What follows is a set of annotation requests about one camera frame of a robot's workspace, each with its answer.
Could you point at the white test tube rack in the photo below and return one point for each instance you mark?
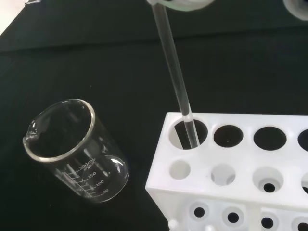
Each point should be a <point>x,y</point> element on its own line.
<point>240,161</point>

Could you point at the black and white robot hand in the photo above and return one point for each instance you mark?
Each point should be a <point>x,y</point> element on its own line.
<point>185,6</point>

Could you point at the black bench cloth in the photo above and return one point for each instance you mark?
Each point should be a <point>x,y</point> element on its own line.
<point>96,60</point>

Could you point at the clear glass beaker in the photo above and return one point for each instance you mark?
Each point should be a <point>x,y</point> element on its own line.
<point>106,178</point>

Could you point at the small clear cloth clip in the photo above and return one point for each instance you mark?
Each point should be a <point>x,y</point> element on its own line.
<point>32,2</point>

